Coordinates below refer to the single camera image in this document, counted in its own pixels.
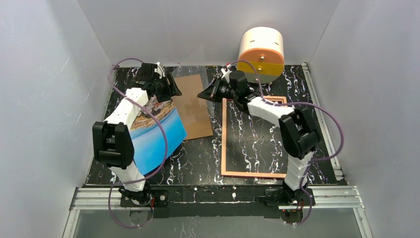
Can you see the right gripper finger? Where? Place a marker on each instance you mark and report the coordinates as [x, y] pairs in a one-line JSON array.
[[212, 88], [210, 97]]

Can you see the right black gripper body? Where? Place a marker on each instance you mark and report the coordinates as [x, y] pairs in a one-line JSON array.
[[216, 90]]

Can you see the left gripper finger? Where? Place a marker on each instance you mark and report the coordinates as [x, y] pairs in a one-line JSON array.
[[165, 94], [173, 90]]

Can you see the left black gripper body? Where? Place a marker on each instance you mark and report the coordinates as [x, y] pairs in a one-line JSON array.
[[167, 87]]

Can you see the brown cardboard backing board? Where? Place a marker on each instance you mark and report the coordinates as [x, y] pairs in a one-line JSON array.
[[192, 110]]

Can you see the beach landscape photo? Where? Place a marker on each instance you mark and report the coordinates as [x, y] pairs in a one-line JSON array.
[[147, 138]]

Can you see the pink photo frame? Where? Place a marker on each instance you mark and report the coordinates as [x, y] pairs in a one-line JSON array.
[[223, 163]]

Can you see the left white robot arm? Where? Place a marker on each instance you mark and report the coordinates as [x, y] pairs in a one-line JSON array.
[[131, 139]]

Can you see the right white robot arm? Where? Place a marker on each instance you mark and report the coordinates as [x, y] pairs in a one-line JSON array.
[[298, 130]]

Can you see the round cream drawer cabinet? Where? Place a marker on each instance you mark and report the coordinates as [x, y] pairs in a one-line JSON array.
[[261, 55]]

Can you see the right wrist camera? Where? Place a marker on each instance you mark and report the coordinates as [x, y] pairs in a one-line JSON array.
[[225, 72]]

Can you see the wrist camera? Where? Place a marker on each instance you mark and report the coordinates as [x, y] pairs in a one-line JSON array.
[[159, 70], [225, 72]]

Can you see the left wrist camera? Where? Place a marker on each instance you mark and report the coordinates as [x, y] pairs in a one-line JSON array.
[[159, 70]]

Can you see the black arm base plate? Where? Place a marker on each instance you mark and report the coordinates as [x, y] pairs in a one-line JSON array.
[[268, 201]]

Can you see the aluminium right side rail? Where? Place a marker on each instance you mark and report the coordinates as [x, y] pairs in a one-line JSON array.
[[323, 126]]

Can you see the aluminium rail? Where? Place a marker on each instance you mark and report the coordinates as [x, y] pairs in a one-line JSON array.
[[323, 126], [326, 196]]

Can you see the aluminium front rail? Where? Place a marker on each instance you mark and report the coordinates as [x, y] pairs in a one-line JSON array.
[[326, 196]]

